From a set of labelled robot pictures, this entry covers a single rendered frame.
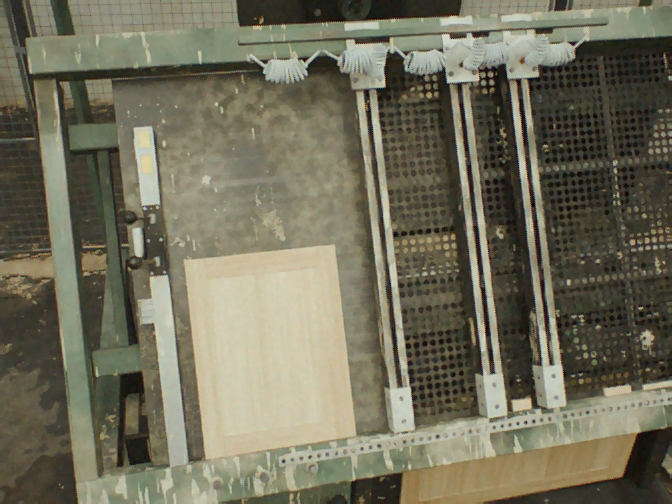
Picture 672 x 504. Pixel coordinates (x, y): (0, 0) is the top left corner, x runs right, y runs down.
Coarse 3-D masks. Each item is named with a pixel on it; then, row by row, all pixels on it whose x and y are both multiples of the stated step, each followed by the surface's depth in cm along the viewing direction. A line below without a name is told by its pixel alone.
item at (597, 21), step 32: (320, 32) 191; (352, 32) 193; (384, 32) 194; (416, 32) 196; (448, 32) 198; (480, 32) 201; (288, 64) 195; (352, 64) 197; (416, 64) 201; (480, 64) 207; (544, 64) 212
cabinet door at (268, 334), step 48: (192, 288) 206; (240, 288) 209; (288, 288) 211; (336, 288) 214; (192, 336) 206; (240, 336) 208; (288, 336) 211; (336, 336) 213; (240, 384) 208; (288, 384) 210; (336, 384) 213; (240, 432) 207; (288, 432) 210; (336, 432) 212
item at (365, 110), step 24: (360, 24) 209; (360, 48) 209; (384, 48) 197; (360, 96) 212; (360, 120) 211; (360, 144) 214; (360, 168) 217; (384, 168) 212; (384, 192) 212; (384, 216) 212; (384, 240) 213; (384, 264) 215; (384, 288) 211; (384, 312) 211; (384, 336) 210; (384, 360) 213; (384, 384) 216; (408, 384) 211; (408, 408) 211
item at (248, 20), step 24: (240, 0) 242; (264, 0) 243; (288, 0) 245; (312, 0) 246; (336, 0) 247; (360, 0) 246; (384, 0) 251; (408, 0) 254; (432, 0) 255; (456, 0) 257; (240, 24) 246; (264, 24) 248; (288, 24) 249; (384, 72) 266; (408, 72) 268
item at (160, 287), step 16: (144, 128) 204; (144, 176) 203; (144, 192) 203; (160, 288) 203; (160, 304) 202; (160, 320) 202; (160, 336) 202; (160, 352) 202; (176, 352) 204; (160, 368) 202; (176, 368) 203; (176, 384) 202; (176, 400) 202; (176, 416) 202; (176, 432) 202; (176, 448) 202; (176, 464) 202
